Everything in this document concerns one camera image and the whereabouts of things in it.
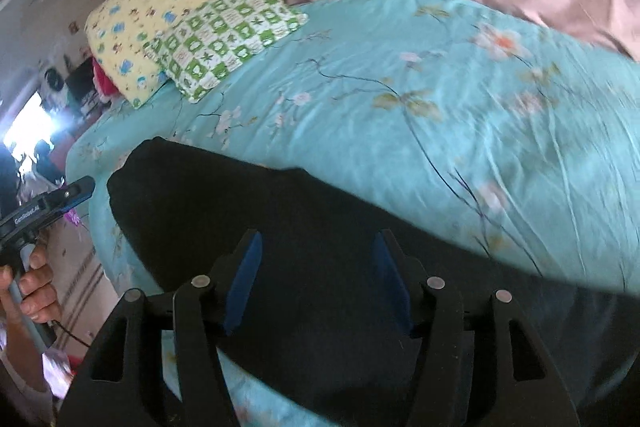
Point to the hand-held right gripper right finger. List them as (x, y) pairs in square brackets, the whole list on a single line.
[(391, 279)]

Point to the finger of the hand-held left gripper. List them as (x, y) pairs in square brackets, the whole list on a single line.
[(75, 194)]

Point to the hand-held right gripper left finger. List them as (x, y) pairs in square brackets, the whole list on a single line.
[(244, 274)]

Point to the black pants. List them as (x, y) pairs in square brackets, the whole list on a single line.
[(300, 247)]

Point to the person's left hand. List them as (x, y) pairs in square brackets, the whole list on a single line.
[(31, 284)]

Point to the red cloth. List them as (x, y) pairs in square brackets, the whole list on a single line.
[(104, 82)]

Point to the turquoise floral bed sheet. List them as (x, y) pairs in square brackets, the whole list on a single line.
[(400, 117)]

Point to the yellow printed pillow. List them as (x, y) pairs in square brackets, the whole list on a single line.
[(145, 17)]

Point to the green checkered pillow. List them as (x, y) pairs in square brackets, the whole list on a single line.
[(225, 32)]

